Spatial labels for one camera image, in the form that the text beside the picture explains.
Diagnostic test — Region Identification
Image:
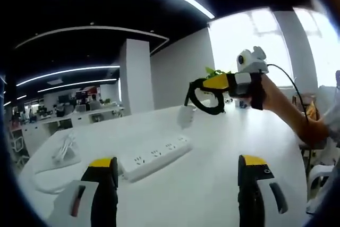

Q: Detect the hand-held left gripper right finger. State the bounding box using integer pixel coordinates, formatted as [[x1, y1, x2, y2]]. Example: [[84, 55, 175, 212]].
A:
[[237, 154, 293, 227]]

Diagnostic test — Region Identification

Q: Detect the black charger cable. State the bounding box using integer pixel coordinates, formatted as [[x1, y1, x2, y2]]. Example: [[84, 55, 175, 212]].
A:
[[183, 78, 227, 116]]

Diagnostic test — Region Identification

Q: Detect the white power strip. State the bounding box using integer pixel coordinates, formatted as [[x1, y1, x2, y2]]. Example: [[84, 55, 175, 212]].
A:
[[117, 134, 194, 183]]

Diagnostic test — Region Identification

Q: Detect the red wall display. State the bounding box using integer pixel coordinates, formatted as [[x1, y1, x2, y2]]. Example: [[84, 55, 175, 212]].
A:
[[75, 86, 98, 100]]

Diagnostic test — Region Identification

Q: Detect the row of white office desks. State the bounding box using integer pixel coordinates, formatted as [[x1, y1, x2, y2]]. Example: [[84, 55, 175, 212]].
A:
[[20, 106, 125, 142]]

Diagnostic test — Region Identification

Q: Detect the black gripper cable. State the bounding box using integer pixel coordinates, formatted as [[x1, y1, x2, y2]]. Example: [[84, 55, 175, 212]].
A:
[[266, 63, 315, 149]]

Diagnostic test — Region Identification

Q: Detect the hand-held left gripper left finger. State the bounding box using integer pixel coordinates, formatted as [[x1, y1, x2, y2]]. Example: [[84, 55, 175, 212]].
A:
[[46, 156, 120, 227]]

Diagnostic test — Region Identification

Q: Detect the white office chair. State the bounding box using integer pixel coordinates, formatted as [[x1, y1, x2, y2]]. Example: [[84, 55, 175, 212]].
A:
[[9, 131, 29, 165], [305, 163, 340, 214]]

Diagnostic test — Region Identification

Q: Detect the white charger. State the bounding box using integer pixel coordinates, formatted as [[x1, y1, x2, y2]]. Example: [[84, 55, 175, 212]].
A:
[[176, 104, 195, 130]]

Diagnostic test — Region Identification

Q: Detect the white power strip cable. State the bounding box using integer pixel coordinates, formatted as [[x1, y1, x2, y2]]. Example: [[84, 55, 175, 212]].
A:
[[33, 130, 82, 195]]

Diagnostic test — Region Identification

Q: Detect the white desk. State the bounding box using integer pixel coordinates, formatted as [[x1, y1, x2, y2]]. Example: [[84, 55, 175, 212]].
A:
[[17, 103, 310, 227]]

